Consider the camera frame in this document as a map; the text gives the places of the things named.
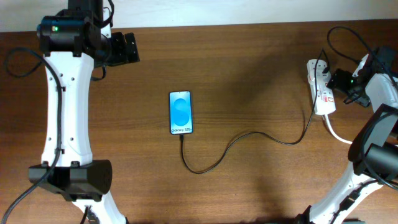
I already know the black USB charging cable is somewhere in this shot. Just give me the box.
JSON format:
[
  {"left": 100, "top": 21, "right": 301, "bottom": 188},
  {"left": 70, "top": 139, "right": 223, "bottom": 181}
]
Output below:
[{"left": 178, "top": 49, "right": 331, "bottom": 175}]

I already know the blue Galaxy smartphone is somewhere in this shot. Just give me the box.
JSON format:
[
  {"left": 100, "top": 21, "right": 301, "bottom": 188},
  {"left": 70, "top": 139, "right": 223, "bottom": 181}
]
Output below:
[{"left": 169, "top": 91, "right": 193, "bottom": 135}]

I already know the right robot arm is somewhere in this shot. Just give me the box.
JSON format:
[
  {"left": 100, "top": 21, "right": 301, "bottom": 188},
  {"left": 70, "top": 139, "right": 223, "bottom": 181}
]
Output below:
[{"left": 294, "top": 47, "right": 397, "bottom": 223}]

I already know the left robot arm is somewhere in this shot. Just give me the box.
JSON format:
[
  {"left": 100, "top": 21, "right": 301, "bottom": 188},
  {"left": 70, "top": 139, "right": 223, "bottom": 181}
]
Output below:
[{"left": 29, "top": 1, "right": 139, "bottom": 223}]

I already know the white power strip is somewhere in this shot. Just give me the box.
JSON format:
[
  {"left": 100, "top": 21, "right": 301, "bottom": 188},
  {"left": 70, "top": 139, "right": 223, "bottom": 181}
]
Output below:
[{"left": 307, "top": 72, "right": 336, "bottom": 116}]

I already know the white USB wall charger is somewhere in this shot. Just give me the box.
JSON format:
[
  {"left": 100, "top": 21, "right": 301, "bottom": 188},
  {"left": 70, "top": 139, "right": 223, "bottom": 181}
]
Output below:
[{"left": 307, "top": 59, "right": 329, "bottom": 77}]

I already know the left black camera cable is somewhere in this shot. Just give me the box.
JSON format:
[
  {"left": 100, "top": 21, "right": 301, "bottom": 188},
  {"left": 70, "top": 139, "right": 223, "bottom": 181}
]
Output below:
[{"left": 0, "top": 0, "right": 115, "bottom": 224}]

